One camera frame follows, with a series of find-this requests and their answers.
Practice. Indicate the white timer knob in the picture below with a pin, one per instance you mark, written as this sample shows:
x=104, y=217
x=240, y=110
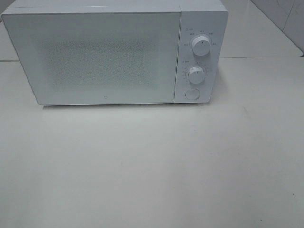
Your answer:
x=196, y=75

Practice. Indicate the white microwave door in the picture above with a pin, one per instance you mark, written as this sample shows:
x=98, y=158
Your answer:
x=72, y=59

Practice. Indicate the white microwave oven body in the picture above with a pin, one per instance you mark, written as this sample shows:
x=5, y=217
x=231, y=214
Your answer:
x=197, y=17

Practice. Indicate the upper white power knob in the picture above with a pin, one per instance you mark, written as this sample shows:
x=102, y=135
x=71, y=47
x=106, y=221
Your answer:
x=201, y=45

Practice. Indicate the round white door button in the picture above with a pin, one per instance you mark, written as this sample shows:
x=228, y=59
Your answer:
x=192, y=94

